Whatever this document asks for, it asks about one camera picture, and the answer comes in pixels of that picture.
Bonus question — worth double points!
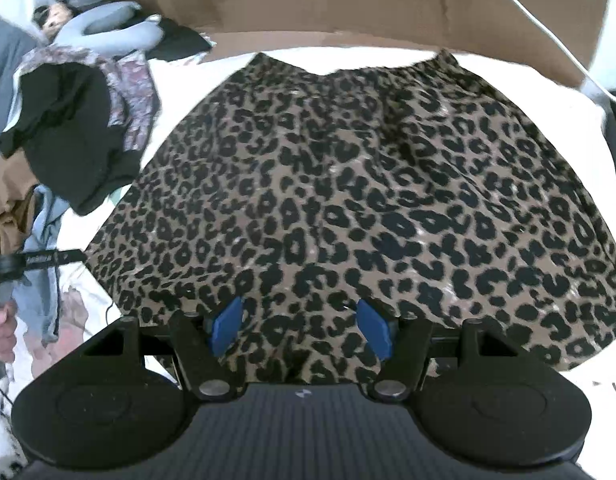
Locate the leopard print skirt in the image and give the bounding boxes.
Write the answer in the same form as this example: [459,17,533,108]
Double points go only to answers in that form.
[87,52,616,384]

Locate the person left hand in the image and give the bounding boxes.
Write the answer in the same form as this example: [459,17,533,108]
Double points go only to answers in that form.
[0,300,17,364]

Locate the light blue denim garment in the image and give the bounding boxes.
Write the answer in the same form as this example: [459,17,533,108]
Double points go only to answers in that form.
[0,18,67,344]

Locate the mustard brown garment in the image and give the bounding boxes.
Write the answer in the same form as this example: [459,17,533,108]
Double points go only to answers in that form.
[0,150,38,256]

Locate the black garment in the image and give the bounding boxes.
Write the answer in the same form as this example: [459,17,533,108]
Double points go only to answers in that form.
[0,63,140,216]

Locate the floral patterned garment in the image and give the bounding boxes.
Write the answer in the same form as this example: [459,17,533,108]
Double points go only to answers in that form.
[17,44,160,152]

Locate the grey plush toy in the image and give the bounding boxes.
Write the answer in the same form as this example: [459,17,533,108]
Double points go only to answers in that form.
[33,0,165,58]

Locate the cream cartoon bed sheet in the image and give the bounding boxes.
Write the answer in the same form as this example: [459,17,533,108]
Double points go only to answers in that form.
[0,47,616,479]

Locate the brown cardboard box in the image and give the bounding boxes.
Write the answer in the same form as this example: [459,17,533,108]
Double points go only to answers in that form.
[133,0,608,87]

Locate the white cable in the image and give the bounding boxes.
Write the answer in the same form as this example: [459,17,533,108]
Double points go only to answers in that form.
[467,0,616,104]

